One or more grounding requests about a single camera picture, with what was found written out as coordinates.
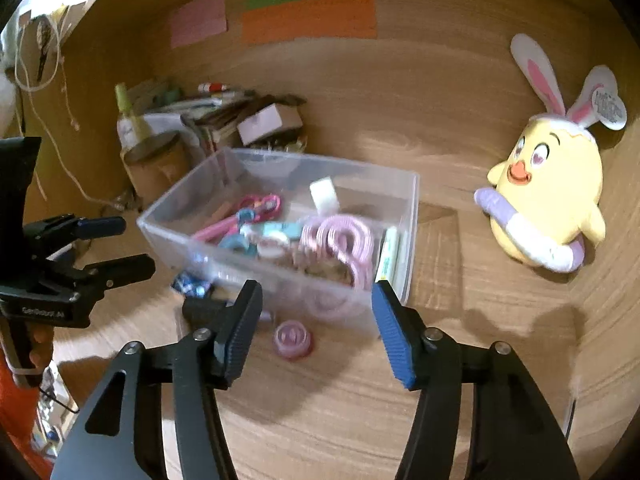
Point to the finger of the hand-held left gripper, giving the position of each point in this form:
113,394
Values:
105,226
125,267

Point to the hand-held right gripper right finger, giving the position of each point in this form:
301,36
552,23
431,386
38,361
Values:
395,340

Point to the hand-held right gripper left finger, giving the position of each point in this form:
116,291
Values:
240,330

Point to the pink round jar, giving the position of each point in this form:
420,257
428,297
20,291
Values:
292,340

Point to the blue staples box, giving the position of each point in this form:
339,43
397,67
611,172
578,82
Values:
190,285

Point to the light green pen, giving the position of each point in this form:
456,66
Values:
389,255

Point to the pink scissors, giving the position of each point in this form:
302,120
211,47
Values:
215,230

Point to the teal case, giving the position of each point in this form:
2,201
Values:
277,231

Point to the blue clip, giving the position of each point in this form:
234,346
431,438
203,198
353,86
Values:
245,216

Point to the white eraser block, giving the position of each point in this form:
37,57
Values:
324,195

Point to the clear plastic drawer box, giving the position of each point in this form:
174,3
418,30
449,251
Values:
280,170

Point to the person's left forearm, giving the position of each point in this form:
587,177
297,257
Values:
15,410

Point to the person's left hand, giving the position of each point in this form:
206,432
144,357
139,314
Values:
42,347

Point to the brown ceramic mug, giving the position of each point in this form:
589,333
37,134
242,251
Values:
160,175

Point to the wooden mug lid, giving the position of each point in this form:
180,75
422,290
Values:
150,146

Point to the green spray bottle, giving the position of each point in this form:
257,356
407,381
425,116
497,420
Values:
129,120

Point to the white paper sheet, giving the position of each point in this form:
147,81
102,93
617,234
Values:
170,122

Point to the stack of paper packets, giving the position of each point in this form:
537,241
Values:
215,115

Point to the red white tube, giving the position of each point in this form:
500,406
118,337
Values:
215,87

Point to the small white box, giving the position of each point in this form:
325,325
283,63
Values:
270,122

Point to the yellow chick plush toy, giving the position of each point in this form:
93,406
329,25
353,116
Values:
550,195

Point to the pink paper note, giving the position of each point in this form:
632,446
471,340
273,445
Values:
197,20

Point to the orange paper note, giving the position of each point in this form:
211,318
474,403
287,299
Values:
310,20

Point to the plush toy tag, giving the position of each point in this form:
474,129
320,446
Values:
610,109

